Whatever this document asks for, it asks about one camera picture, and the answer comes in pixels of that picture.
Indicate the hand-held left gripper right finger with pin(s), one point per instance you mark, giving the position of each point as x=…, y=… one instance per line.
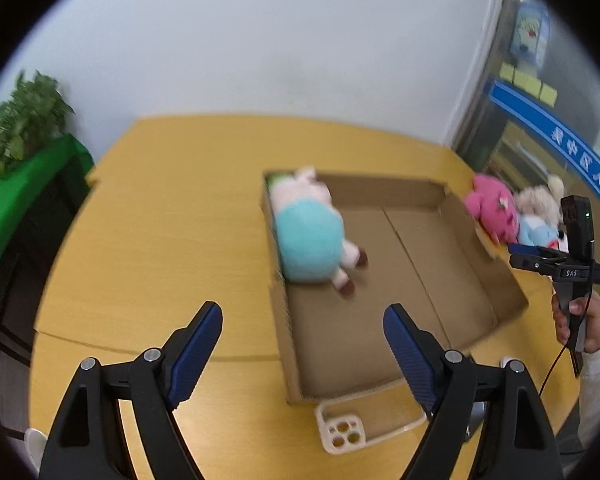
x=411, y=355

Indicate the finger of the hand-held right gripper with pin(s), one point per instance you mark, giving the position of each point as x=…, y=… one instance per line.
x=527, y=249
x=535, y=264

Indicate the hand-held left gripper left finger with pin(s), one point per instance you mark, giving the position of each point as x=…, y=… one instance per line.
x=196, y=347

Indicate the beige plush toy blue outfit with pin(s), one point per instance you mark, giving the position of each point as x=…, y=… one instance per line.
x=537, y=210

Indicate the shallow cardboard box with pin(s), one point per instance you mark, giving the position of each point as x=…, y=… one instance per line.
x=405, y=280

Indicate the teal and pink plush toy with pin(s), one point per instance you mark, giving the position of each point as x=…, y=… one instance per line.
x=307, y=240

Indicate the person's right hand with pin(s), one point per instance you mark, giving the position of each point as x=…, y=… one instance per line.
x=596, y=320

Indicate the bright pink plush toy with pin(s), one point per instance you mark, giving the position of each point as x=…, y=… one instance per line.
x=492, y=207

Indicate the clear phone case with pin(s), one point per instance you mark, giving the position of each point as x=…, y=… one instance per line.
x=347, y=430

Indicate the blue banner strip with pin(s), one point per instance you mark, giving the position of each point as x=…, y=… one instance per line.
x=555, y=130

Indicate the wooden desk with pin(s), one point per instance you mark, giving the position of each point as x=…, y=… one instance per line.
x=180, y=220

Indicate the row of yellow sticky notes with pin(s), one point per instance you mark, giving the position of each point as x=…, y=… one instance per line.
x=527, y=82

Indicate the small white object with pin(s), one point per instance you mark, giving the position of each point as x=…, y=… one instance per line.
x=35, y=442

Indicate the cartoon poster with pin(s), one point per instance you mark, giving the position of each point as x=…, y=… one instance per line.
x=529, y=30

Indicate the green leafy plant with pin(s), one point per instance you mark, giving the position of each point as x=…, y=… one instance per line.
x=22, y=115

